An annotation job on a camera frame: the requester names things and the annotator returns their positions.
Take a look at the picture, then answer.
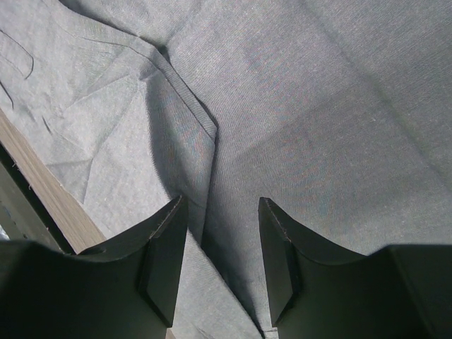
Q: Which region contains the grey long sleeve shirt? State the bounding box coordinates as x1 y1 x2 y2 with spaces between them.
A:
1 1 451 338

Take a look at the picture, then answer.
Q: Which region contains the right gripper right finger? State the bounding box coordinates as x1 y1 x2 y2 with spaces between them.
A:
258 198 451 338

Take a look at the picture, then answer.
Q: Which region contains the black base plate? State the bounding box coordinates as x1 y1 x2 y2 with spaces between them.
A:
1 148 75 254

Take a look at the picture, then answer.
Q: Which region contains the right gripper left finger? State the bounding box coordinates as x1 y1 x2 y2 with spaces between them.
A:
1 196 188 338

